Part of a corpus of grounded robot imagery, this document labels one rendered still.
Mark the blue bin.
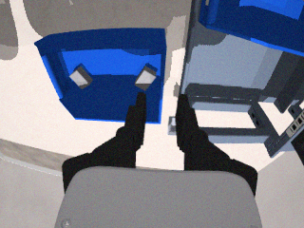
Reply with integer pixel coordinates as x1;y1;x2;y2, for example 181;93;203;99
33;28;167;124
199;0;304;56

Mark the black rectangular case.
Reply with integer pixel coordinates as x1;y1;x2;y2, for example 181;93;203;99
291;129;304;165

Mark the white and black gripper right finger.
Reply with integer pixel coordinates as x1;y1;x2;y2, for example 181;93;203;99
175;94;257;197

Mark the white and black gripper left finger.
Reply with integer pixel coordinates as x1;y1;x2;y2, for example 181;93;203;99
62;92;146;192

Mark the grey shelf rack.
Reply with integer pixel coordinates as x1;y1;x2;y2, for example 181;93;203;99
179;0;304;159

